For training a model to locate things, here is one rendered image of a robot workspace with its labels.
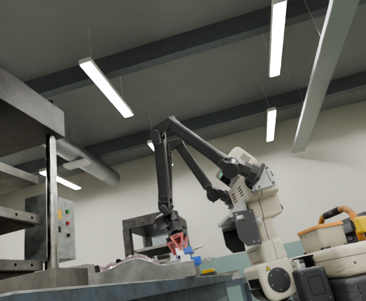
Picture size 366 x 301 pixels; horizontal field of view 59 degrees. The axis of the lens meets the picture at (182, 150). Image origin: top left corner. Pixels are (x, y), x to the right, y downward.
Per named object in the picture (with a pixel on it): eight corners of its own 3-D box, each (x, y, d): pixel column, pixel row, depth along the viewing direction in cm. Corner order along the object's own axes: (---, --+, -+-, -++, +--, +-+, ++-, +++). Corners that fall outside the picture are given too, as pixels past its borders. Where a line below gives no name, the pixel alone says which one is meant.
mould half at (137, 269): (193, 278, 141) (188, 251, 145) (196, 275, 117) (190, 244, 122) (77, 300, 137) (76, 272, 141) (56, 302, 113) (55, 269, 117)
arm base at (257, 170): (265, 163, 146) (257, 172, 157) (249, 155, 147) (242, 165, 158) (259, 179, 143) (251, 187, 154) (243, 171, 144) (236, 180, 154)
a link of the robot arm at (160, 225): (163, 204, 160) (168, 197, 168) (145, 214, 164) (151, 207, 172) (177, 224, 161) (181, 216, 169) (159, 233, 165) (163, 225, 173)
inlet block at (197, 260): (215, 264, 129) (212, 251, 131) (216, 263, 124) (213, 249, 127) (183, 270, 128) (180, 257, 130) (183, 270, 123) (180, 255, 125)
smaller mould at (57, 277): (89, 293, 93) (88, 267, 96) (56, 297, 79) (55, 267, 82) (30, 305, 97) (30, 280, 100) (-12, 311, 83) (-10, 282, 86)
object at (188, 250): (206, 251, 155) (202, 241, 158) (203, 249, 151) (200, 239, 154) (181, 261, 157) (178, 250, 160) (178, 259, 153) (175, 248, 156)
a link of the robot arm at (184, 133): (162, 111, 148) (168, 108, 157) (147, 135, 152) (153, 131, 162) (242, 169, 146) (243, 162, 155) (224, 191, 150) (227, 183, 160)
